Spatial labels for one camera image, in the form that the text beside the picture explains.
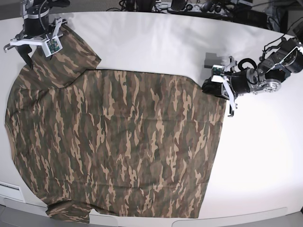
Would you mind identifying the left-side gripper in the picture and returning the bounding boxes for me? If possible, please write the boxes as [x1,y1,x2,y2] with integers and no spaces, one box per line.
[202,56,249,116]

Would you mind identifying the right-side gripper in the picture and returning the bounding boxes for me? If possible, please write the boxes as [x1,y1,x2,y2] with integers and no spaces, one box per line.
[3,17,68,69]

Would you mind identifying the white label plate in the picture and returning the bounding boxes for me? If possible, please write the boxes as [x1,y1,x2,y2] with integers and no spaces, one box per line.
[0,182,25,203]

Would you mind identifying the camouflage T-shirt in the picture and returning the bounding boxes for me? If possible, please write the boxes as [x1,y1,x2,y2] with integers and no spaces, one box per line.
[5,25,226,223]

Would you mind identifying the left-side wrist camera board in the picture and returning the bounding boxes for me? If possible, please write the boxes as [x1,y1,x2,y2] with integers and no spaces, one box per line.
[212,65,224,76]

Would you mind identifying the right-side wrist camera board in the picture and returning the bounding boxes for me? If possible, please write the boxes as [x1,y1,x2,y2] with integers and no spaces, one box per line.
[42,36,62,57]

